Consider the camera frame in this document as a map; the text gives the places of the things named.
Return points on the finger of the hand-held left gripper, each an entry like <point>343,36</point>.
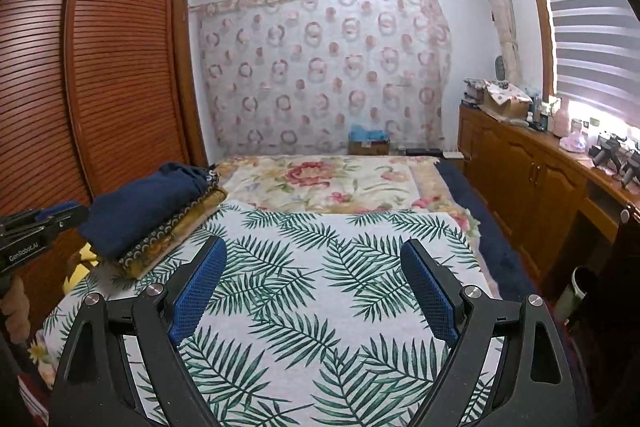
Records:
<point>62,210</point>

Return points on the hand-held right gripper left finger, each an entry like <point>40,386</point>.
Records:
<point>200,292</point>

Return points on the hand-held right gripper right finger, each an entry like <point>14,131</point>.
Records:
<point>430,292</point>

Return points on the navy printed t-shirt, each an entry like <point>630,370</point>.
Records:
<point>145,202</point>

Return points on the person's left hand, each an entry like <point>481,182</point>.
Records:
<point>15,307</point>

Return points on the dark patterned folded cloth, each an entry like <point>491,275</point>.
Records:
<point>165,232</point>

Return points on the navy bed cover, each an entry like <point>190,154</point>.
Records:
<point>490,227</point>

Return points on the palm leaf bed sheet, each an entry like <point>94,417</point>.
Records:
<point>310,267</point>

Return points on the black flat device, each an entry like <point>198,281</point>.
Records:
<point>424,152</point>

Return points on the white flat device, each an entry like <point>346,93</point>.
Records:
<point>453,154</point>

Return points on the white waste bin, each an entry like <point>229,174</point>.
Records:
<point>570,294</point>

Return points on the wooden slatted wardrobe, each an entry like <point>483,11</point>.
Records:
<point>100,72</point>

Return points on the wooden sideboard cabinet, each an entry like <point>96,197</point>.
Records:
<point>515,172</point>

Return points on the small cardboard box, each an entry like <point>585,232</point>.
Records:
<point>369,148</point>

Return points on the floral blanket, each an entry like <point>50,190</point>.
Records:
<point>320,177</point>

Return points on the blue cloth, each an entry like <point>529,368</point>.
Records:
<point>369,133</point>

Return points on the patterned storage box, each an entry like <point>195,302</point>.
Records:
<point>474,92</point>

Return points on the open floral cardboard box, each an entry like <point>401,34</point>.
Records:
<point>507,102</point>

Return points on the pink cloth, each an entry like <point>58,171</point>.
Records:
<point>574,143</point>

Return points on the pink bottle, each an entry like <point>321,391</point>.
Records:
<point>561,117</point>

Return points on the grey oval object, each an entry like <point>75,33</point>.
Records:
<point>499,68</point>

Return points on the pink circle patterned curtain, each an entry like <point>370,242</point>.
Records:
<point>320,72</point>

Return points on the striped window blind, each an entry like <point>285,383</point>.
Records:
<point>590,32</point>

